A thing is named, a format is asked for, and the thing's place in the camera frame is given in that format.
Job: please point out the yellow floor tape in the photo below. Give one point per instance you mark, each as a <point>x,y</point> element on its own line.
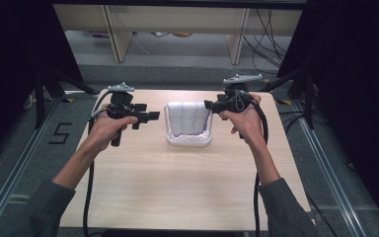
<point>67,100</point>
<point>284,102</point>

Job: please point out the person's left hand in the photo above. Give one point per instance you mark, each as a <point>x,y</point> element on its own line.
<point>107,130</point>

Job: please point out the black curtain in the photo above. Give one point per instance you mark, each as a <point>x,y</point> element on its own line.
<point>10,49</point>
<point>358,82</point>

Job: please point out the aluminium floor rail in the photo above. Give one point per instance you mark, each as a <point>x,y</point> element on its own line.
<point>329,171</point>
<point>10,184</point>

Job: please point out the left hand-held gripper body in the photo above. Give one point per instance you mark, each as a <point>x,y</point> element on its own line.
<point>121,98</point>

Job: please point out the white cloth with purple edge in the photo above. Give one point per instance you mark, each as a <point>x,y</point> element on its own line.
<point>187,118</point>

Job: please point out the person's right hand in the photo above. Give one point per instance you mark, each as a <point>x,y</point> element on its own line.
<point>248,123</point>

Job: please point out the black metal stand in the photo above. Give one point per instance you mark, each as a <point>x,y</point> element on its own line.
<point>309,98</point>
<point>40,98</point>

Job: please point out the light wooden desk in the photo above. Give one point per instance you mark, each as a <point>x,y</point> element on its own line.
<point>177,19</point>

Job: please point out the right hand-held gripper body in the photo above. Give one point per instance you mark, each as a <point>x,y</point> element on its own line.
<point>235,95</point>

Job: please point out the yellow round object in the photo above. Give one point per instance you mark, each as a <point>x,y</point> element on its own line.
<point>182,34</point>

